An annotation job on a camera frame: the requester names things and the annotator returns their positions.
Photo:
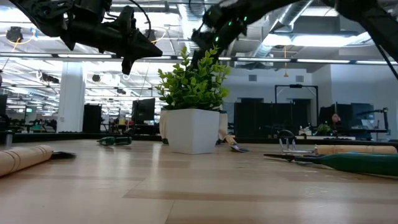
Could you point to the small background plant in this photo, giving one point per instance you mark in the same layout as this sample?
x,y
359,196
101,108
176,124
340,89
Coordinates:
x,y
323,128

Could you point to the black ceiling spotlight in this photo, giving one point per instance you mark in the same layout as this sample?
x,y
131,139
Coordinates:
x,y
14,34

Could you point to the black office monitor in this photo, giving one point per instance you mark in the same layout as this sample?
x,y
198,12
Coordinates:
x,y
143,110

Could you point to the person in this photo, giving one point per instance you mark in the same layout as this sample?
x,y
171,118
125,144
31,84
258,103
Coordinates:
x,y
335,119

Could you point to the grey metal post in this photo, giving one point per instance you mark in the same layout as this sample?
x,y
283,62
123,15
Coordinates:
x,y
8,138

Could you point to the dark workstation with monitors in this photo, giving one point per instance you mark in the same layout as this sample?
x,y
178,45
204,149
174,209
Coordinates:
x,y
357,118

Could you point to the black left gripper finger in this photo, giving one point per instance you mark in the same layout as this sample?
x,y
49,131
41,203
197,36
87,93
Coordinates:
x,y
143,51
144,42

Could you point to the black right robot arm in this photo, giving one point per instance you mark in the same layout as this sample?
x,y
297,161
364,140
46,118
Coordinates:
x,y
367,15

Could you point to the black cabinet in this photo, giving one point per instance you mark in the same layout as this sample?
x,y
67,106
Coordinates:
x,y
92,118

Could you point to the green plant in white pot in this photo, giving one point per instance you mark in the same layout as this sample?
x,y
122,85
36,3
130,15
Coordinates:
x,y
192,130

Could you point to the small green tool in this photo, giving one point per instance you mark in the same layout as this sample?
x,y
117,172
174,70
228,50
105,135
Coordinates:
x,y
121,141

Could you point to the white building pillar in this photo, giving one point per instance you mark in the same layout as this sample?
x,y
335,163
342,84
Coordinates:
x,y
71,99

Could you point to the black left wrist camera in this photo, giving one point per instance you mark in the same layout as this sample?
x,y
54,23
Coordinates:
x,y
127,65

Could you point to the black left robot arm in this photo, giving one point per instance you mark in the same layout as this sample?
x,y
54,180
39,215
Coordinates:
x,y
46,12

